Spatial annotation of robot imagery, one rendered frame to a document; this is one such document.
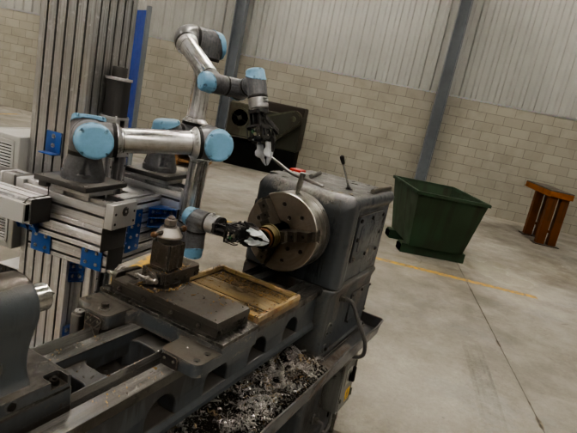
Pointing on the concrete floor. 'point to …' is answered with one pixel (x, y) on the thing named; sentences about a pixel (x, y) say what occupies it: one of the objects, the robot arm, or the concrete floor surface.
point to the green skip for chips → (434, 219)
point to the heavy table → (546, 213)
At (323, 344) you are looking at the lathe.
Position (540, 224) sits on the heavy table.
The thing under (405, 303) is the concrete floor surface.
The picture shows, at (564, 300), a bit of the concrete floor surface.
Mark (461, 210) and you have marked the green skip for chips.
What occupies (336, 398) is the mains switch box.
